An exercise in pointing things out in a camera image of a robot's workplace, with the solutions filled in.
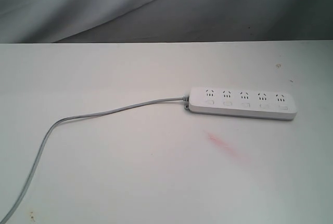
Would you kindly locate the white five-outlet power strip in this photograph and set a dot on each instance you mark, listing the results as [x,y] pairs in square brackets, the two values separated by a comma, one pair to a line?
[242,103]

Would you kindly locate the grey backdrop cloth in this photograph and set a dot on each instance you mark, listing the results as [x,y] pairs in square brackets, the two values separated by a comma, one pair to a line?
[130,21]

